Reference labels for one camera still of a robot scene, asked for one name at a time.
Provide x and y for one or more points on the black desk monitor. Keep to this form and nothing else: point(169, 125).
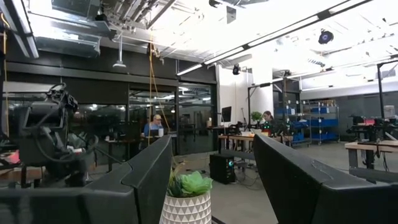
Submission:
point(226, 114)

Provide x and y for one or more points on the silver rectangular ceiling duct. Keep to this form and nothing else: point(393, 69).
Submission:
point(68, 34)

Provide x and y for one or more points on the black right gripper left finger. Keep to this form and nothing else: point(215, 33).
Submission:
point(140, 186)

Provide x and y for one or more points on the succulent in white patterned pot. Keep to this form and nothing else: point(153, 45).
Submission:
point(186, 202)

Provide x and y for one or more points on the white pendant lamp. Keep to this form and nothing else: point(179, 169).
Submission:
point(119, 60)

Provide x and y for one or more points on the black metal stand frame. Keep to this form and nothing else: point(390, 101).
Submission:
point(249, 102)
point(380, 90)

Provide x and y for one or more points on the person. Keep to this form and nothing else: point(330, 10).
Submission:
point(269, 121)
point(154, 126)

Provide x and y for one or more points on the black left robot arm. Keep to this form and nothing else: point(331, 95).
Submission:
point(77, 169)

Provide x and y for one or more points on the wooden work table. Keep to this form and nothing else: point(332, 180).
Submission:
point(370, 146)
point(245, 137)

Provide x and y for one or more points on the black background robot arm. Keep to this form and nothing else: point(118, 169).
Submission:
point(370, 126)

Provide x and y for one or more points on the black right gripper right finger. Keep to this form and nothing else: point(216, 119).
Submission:
point(311, 199)

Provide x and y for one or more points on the linear ceiling light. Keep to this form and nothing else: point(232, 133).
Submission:
point(248, 45)

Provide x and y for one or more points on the metal shelf with blue bins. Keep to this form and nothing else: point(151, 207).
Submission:
point(323, 123)
point(293, 124)

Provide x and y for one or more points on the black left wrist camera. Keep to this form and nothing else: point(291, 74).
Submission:
point(62, 96)

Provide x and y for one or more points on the black computer tower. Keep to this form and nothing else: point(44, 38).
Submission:
point(221, 169)

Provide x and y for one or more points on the black round ceiling device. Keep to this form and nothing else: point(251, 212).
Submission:
point(325, 36)
point(236, 69)

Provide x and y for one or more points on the small green desk plant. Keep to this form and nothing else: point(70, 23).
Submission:
point(257, 116)

